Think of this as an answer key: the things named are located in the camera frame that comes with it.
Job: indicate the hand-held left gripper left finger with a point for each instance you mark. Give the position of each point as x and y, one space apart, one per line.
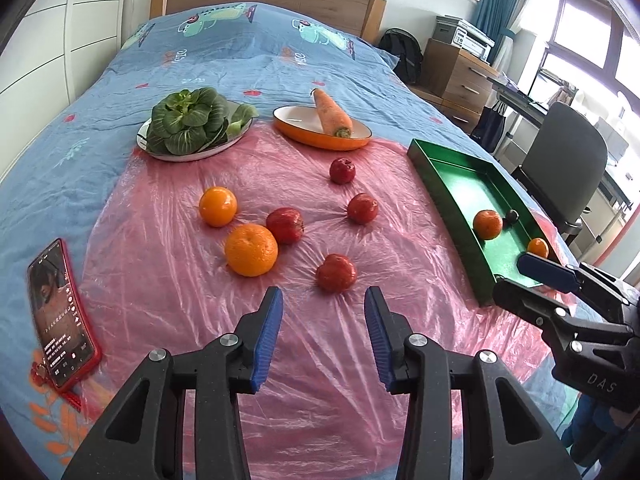
265 340

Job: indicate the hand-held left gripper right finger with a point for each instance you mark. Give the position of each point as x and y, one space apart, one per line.
377 345

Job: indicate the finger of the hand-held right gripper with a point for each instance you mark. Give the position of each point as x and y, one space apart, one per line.
545 270
530 305

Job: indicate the dark plum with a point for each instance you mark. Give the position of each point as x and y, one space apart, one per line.
511 216

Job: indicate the red apple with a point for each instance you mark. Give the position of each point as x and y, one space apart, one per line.
342 170
285 225
336 273
362 208

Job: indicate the green shallow box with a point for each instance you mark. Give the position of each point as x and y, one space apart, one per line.
460 185

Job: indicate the large bumpy orange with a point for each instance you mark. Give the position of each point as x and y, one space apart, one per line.
251 250

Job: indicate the grey chair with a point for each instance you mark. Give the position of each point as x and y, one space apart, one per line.
565 160

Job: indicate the pink plastic sheet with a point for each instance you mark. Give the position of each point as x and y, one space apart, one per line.
175 260

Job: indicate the small orange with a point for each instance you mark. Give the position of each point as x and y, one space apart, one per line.
218 206

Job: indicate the dark blue shopping bag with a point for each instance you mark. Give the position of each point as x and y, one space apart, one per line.
487 122

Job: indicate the grey desk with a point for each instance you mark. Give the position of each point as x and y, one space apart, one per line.
520 95

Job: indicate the low wooden nightstand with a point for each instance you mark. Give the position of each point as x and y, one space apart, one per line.
450 105

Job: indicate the white patterned plate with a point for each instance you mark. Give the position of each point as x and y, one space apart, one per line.
227 144

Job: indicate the smartphone in red case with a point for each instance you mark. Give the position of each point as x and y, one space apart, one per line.
55 310

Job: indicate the wooden drawer cabinet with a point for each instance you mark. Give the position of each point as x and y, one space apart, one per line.
460 72

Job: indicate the orange shallow bowl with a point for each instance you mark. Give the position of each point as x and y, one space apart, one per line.
300 120

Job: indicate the green bok choy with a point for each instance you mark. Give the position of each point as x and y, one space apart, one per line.
187 120

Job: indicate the carrot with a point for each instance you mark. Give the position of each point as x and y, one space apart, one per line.
332 112

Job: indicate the window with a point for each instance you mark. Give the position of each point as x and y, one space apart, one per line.
590 35

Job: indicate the white grey printer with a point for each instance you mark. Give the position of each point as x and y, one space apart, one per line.
462 35

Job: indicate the black backpack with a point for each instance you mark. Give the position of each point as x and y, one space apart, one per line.
402 52

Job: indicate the wooden bed headboard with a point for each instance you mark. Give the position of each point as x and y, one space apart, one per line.
275 0

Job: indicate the white wardrobe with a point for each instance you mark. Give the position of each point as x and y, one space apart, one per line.
50 35

